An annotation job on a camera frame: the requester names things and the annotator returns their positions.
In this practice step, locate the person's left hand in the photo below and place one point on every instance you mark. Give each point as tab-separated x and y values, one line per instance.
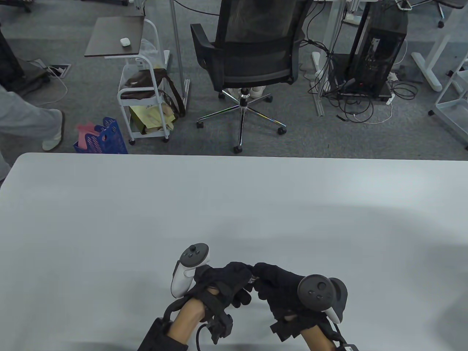
219	279

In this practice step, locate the person's right hand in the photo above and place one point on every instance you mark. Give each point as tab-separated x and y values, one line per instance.
278	289

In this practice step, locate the person's right forearm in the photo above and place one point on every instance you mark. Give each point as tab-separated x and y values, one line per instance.
318	338

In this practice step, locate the black forearm pack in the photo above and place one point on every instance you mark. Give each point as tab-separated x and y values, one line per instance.
345	347

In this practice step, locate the person's left forearm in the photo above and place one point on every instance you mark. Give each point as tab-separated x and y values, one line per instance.
182	321

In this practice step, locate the black and white handheld controller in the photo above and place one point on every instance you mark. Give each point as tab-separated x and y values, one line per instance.
195	255
316	292

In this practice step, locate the white rolling cart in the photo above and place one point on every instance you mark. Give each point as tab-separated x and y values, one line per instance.
150	135

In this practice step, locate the blue plastic basket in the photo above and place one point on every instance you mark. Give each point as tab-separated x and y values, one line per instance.
109	140

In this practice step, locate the yellow-green paper bag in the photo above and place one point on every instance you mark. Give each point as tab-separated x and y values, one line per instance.
148	117

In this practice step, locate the pink paper sheets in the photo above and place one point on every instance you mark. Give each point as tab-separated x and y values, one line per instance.
87	129

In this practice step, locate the brown leather bag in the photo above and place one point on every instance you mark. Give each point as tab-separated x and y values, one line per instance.
146	78

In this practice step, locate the black mesh office chair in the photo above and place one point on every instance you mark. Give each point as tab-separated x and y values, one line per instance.
256	62

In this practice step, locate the clear plastic bag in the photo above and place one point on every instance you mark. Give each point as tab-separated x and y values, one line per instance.
148	49

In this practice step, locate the white power adapter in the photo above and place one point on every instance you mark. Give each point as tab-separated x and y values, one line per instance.
392	76

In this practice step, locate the white metal trolley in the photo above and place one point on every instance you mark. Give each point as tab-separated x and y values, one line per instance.
455	117

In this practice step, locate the white earbuds case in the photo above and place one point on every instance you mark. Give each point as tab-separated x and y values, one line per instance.
125	41

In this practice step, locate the floor socket box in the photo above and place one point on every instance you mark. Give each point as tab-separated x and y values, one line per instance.
58	70

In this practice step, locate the dark brown side table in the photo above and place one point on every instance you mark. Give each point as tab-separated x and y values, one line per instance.
113	36

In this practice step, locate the white desk leg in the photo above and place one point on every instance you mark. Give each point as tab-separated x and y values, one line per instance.
427	69

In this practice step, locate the black computer tower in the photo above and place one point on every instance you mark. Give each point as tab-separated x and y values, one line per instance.
380	40

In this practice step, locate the aluminium profile desk leg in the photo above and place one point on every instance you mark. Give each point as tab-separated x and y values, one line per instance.
336	25

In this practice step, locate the black stand base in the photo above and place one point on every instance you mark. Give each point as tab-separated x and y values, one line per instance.
14	73

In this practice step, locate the office chair base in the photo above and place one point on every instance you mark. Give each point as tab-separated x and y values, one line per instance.
441	24

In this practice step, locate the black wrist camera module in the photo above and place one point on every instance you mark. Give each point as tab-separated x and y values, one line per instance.
219	327
287	329

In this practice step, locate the silver aluminium post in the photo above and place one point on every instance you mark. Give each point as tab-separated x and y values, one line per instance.
177	44

